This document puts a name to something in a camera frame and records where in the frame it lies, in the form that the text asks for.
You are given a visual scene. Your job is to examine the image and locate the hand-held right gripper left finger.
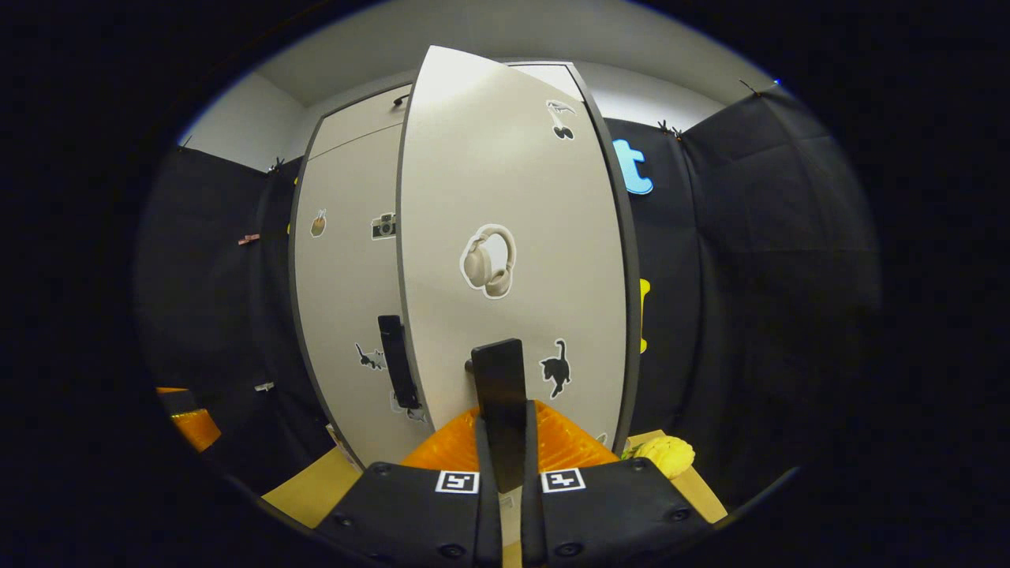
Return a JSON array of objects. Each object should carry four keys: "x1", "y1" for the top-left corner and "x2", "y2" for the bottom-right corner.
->
[{"x1": 314, "y1": 404, "x2": 503, "y2": 568}]

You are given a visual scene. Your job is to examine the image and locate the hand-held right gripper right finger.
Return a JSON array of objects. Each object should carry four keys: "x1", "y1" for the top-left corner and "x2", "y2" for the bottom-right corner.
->
[{"x1": 519, "y1": 398, "x2": 715, "y2": 568}]

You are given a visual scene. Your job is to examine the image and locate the beige door camera sticker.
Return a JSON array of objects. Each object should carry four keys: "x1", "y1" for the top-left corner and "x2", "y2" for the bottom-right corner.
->
[{"x1": 294, "y1": 122, "x2": 433, "y2": 468}]

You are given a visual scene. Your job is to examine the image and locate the double-door shoe cabinet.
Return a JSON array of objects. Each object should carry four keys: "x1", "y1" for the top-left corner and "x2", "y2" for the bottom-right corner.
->
[{"x1": 286, "y1": 59, "x2": 642, "y2": 471}]

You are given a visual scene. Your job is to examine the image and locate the beige door headphones sticker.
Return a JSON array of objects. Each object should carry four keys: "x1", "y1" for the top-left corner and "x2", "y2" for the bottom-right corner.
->
[{"x1": 395, "y1": 45, "x2": 634, "y2": 458}]

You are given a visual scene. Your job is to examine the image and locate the beige cabinet drawer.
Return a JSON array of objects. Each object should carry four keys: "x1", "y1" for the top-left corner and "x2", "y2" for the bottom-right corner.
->
[{"x1": 314, "y1": 63, "x2": 586, "y2": 159}]

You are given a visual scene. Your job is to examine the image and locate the yellow bumpy object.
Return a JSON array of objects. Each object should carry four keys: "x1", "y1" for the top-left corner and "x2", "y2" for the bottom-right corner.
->
[{"x1": 631, "y1": 435, "x2": 697, "y2": 480}]

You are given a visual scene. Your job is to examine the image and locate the black backdrop cloth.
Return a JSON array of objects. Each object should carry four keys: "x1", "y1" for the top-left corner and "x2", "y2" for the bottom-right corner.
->
[{"x1": 134, "y1": 83, "x2": 881, "y2": 507}]

